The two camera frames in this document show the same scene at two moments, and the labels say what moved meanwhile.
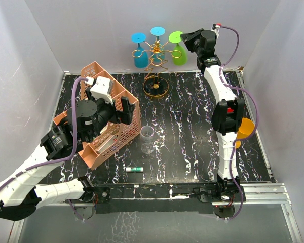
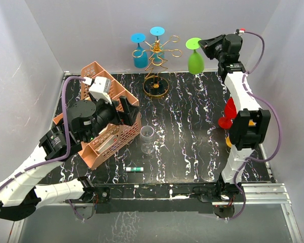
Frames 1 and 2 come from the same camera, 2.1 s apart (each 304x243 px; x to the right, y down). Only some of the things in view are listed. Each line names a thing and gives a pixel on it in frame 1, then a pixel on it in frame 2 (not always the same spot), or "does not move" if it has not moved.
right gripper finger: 189,36 → 204,43
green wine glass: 180,55 → 195,61
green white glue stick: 135,169 does not move
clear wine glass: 147,135 does not move
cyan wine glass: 157,31 does not move
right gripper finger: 190,45 → 209,50
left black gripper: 127,109 does not move
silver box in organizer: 107,143 does not move
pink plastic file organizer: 95,81 does not move
